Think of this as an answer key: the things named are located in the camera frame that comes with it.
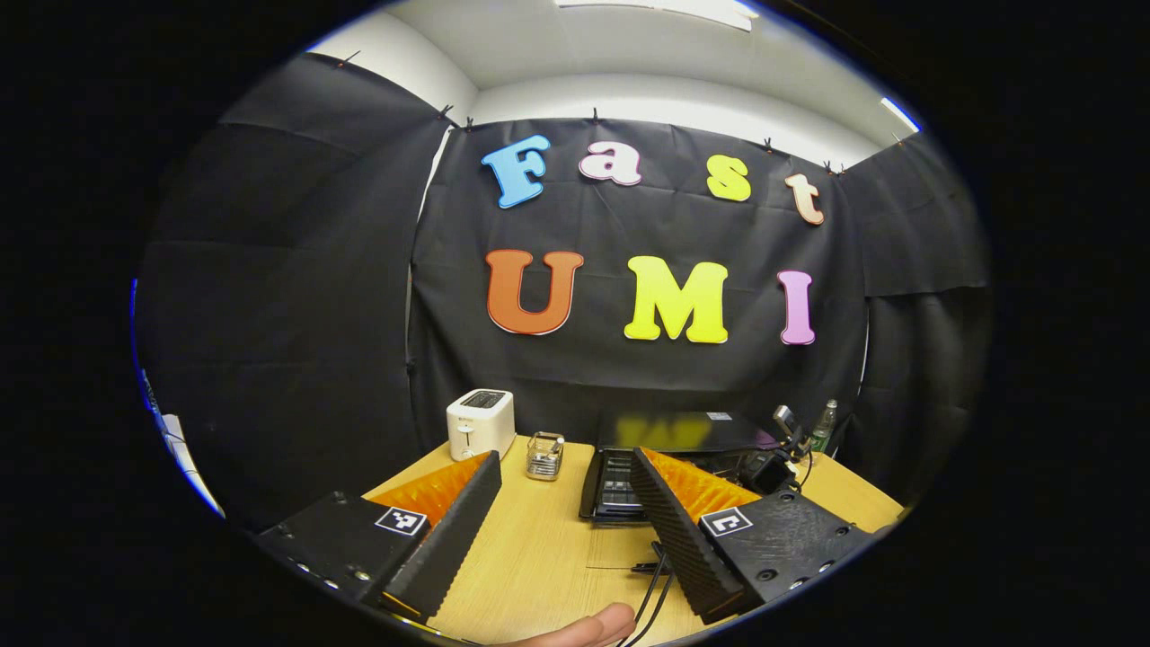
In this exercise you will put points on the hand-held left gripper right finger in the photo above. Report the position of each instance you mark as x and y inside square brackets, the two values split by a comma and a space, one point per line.
[674, 530]

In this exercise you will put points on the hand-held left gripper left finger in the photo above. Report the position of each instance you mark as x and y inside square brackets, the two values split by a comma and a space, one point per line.
[458, 530]

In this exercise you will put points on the black electric oven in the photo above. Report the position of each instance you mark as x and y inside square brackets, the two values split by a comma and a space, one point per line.
[683, 431]

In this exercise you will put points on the clear plastic water bottle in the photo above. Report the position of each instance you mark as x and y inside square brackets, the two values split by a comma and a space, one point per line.
[823, 431]

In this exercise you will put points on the white toaster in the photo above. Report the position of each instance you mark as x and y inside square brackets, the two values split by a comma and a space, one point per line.
[481, 427]

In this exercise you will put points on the small clear glass container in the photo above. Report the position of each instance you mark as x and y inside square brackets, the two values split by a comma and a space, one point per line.
[545, 458]

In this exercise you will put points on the black backdrop cloth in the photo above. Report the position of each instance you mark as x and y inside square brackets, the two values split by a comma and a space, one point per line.
[629, 377]

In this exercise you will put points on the white panel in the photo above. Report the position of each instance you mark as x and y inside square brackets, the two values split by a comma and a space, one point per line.
[184, 458]

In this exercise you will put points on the small ceiling light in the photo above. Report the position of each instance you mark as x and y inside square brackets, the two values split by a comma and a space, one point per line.
[900, 114]

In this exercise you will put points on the long ceiling light panel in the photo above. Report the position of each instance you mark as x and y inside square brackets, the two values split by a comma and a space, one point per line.
[665, 9]

